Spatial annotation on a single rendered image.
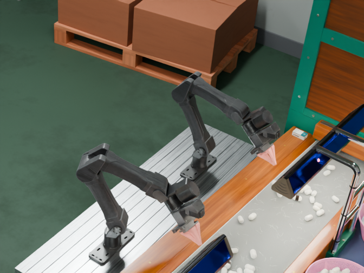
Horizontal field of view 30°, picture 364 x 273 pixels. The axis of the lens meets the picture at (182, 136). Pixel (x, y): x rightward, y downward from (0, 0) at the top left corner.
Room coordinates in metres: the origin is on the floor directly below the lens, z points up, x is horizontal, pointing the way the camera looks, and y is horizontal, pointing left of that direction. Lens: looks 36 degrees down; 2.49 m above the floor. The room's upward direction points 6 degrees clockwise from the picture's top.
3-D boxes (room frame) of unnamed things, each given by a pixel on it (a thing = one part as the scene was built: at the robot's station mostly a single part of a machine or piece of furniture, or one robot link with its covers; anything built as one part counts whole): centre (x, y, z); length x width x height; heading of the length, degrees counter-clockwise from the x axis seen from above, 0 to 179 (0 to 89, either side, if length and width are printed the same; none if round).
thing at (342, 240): (1.95, -0.58, 0.90); 0.20 x 0.19 x 0.45; 147
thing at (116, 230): (1.79, 0.20, 0.77); 0.09 x 0.06 x 0.06; 179
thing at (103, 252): (1.79, 0.21, 0.71); 0.20 x 0.07 x 0.08; 150
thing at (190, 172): (2.31, -0.09, 0.71); 0.20 x 0.07 x 0.08; 150
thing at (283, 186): (2.00, -0.52, 1.08); 0.62 x 0.08 x 0.07; 147
